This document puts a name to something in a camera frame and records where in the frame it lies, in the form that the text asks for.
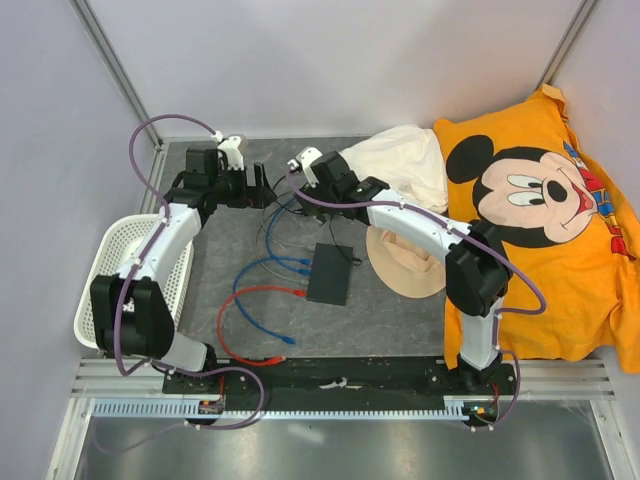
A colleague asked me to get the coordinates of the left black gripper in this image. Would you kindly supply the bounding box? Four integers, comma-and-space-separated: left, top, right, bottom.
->
209, 162, 276, 210

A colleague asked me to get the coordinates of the grey ethernet cable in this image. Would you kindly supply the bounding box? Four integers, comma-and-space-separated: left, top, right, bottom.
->
253, 195, 312, 279

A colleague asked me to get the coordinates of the black network switch box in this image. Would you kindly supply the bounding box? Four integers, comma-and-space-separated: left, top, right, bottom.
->
306, 243, 353, 306

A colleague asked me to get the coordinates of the short blue ethernet cable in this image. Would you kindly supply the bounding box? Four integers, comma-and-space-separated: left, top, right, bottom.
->
264, 198, 312, 276

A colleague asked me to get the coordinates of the long blue ethernet cable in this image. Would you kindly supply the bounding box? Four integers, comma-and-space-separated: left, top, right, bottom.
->
233, 257, 312, 347

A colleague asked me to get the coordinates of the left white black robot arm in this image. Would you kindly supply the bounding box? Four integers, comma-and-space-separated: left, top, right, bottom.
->
89, 142, 276, 394

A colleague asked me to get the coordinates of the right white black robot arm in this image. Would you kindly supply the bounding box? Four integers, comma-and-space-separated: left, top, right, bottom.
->
287, 148, 511, 394

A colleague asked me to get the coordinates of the cream white cloth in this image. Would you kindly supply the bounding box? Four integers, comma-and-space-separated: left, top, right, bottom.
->
340, 125, 448, 213

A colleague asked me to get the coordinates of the beige bucket hat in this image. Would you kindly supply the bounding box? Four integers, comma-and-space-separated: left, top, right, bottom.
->
366, 226, 445, 299

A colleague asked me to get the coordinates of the white perforated plastic basket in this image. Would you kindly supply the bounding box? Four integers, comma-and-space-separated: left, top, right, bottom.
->
73, 213, 195, 353

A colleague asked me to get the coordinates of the orange Mickey Mouse cloth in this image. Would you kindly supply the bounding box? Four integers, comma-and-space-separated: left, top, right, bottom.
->
433, 85, 639, 374

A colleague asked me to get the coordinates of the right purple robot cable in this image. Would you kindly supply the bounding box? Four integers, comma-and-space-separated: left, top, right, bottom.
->
287, 169, 547, 434

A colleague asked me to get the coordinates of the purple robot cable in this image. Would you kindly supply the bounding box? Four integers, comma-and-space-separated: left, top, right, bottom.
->
287, 169, 547, 434
92, 113, 266, 454

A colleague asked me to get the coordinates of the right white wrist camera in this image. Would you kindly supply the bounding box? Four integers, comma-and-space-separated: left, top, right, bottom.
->
287, 146, 322, 188

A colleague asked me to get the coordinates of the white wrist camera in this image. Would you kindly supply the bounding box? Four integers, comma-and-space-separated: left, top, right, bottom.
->
218, 135, 247, 171
287, 146, 322, 188

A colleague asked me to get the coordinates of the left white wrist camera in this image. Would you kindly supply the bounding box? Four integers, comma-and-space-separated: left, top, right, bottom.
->
218, 135, 247, 171

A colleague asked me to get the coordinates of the black power adapter with cord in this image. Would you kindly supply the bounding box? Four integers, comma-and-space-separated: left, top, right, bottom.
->
328, 217, 363, 267

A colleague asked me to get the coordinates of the red ethernet cable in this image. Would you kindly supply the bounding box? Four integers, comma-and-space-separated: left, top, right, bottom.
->
216, 286, 308, 366

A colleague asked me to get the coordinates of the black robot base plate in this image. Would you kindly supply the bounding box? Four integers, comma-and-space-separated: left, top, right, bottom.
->
162, 355, 516, 401

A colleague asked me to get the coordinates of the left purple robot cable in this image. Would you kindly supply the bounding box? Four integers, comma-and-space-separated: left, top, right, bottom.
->
92, 113, 266, 454

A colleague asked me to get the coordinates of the grey slotted cable duct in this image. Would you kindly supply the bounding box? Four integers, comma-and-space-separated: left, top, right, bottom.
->
92, 398, 469, 421

